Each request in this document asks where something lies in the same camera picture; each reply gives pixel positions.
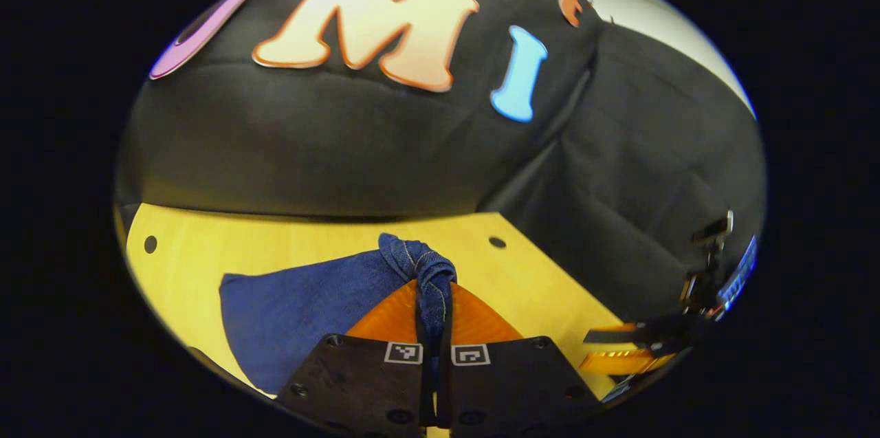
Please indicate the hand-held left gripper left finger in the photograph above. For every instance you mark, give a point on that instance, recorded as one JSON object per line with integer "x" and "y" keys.
{"x": 421, "y": 314}

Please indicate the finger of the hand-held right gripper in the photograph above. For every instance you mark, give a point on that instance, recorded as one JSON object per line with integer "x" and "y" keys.
{"x": 629, "y": 361}
{"x": 622, "y": 337}

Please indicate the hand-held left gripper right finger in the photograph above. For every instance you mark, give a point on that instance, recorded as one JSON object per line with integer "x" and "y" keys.
{"x": 445, "y": 328}

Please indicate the blue denim jeans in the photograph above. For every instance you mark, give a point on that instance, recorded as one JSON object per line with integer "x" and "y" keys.
{"x": 309, "y": 314}

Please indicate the black backdrop cloth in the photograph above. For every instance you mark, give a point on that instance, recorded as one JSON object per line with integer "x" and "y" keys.
{"x": 385, "y": 142}

